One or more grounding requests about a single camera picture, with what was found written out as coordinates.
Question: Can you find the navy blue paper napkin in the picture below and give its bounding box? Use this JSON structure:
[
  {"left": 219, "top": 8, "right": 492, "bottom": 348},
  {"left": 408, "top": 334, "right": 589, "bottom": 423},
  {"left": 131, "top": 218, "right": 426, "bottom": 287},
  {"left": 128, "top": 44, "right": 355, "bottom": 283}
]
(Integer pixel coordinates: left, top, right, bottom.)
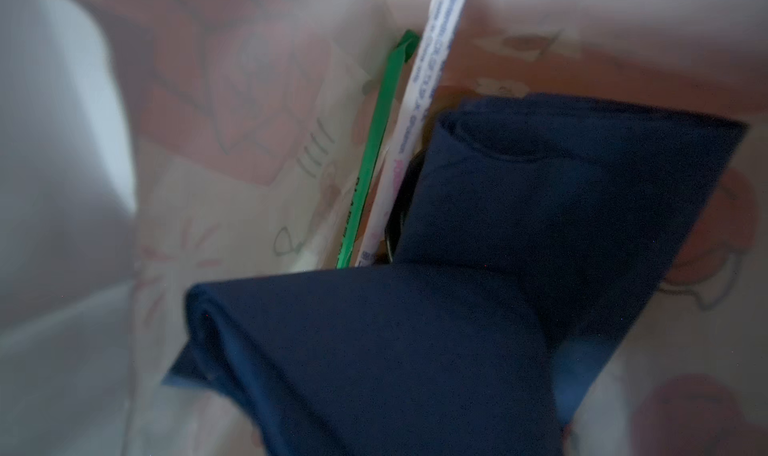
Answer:
[
  {"left": 392, "top": 92, "right": 750, "bottom": 349},
  {"left": 161, "top": 262, "right": 607, "bottom": 456}
]

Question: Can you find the green drinking straw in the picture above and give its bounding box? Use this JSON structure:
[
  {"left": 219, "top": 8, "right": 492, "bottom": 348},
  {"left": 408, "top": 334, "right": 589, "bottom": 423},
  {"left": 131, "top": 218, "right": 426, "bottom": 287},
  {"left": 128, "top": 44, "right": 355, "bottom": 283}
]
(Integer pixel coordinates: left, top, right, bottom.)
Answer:
[{"left": 336, "top": 30, "right": 420, "bottom": 269}]

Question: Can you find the white drinking straw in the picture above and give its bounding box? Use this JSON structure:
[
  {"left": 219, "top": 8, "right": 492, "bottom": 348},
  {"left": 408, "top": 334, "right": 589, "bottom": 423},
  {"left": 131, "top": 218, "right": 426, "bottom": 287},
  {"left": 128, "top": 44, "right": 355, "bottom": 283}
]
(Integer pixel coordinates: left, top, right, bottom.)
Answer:
[{"left": 355, "top": 0, "right": 466, "bottom": 266}]

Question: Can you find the red white paper takeout bag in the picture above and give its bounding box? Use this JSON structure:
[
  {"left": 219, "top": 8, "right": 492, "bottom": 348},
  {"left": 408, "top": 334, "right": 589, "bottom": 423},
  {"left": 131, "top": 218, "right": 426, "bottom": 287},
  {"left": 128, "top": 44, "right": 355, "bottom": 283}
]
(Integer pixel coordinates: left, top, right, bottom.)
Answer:
[{"left": 1, "top": 0, "right": 767, "bottom": 455}]

